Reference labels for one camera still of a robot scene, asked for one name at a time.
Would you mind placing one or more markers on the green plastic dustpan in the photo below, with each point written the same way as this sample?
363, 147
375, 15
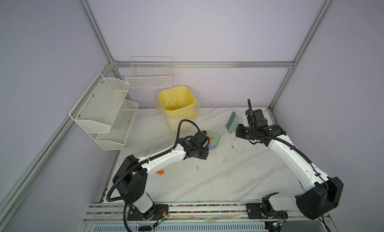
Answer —
217, 140

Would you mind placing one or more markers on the lower white mesh shelf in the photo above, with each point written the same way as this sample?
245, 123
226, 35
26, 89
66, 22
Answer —
116, 139

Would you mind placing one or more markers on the white mesh shelf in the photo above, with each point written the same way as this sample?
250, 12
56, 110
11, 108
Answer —
97, 109
116, 139

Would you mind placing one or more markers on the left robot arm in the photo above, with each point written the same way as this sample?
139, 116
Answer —
129, 183

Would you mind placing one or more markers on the upper white mesh shelf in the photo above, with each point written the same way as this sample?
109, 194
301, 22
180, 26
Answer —
97, 109

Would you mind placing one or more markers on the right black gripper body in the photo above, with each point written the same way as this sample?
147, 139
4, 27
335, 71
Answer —
244, 131

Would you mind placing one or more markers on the yellow lined trash bin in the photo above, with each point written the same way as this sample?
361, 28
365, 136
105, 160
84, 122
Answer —
176, 104

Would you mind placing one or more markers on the white wire basket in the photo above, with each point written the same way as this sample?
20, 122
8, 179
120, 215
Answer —
150, 73

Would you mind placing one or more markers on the orange scrap far left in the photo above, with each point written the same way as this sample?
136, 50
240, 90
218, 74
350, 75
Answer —
160, 172

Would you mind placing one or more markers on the orange purple scraps left-centre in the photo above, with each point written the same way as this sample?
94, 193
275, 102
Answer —
212, 145

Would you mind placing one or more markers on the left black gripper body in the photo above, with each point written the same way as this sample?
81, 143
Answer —
202, 152

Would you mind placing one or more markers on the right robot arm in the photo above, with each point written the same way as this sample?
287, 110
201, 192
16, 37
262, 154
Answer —
320, 194

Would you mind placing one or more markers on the green hand brush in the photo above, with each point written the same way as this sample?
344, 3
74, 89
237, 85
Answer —
232, 123

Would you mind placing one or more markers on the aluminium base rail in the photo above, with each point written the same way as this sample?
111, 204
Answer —
200, 217

